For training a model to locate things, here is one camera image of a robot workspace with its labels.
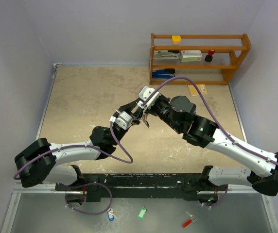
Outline large metal keyring with clips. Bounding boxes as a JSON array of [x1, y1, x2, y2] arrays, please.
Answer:
[[141, 113, 148, 123]]

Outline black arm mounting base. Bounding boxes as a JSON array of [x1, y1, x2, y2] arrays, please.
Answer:
[[55, 173, 226, 202]]

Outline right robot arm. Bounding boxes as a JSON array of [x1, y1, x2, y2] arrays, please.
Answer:
[[139, 88, 278, 197]]

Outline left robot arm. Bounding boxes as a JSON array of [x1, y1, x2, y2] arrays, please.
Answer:
[[14, 99, 145, 190]]

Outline blue stapler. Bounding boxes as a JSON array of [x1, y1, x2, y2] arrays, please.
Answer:
[[152, 68, 175, 79]]

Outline brown envelope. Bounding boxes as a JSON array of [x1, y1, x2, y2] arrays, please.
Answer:
[[188, 84, 208, 96]]

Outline wooden shelf rack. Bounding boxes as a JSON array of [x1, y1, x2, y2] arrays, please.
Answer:
[[149, 33, 252, 84]]

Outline grey stapler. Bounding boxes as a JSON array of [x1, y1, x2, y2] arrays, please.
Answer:
[[154, 50, 180, 60]]

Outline white and red box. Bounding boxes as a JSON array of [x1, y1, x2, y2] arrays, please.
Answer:
[[180, 50, 202, 62]]

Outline red and black stamp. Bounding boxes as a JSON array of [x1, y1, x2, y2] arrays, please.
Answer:
[[205, 50, 215, 63]]

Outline yellow box on shelf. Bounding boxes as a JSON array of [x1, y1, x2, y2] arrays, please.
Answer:
[[172, 35, 181, 45]]

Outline green key tag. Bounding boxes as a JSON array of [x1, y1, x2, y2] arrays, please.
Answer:
[[138, 206, 147, 220]]

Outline key with blue tag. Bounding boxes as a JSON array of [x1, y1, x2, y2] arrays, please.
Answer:
[[107, 208, 117, 221]]

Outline key with red tag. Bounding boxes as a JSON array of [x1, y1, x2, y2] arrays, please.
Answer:
[[182, 211, 196, 228]]

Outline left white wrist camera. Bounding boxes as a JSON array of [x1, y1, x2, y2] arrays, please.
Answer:
[[109, 110, 133, 130]]

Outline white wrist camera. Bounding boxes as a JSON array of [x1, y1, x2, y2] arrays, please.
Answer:
[[109, 110, 133, 130], [137, 85, 161, 109]]

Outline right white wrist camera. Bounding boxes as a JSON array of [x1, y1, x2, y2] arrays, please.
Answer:
[[137, 85, 161, 109]]

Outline aluminium table frame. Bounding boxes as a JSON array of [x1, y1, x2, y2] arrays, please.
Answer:
[[3, 66, 278, 233]]

